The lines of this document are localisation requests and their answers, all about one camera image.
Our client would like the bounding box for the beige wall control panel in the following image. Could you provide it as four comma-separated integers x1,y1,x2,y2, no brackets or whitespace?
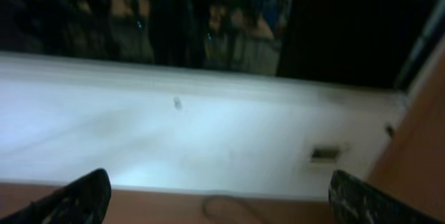
309,144,350,164

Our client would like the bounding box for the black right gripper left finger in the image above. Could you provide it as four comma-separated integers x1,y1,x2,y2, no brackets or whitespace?
1,168,112,224

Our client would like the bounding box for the wooden side panel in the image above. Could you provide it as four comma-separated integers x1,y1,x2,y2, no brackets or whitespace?
368,40,444,221

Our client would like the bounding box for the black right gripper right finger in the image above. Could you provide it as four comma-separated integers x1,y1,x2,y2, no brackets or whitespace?
328,170,442,224

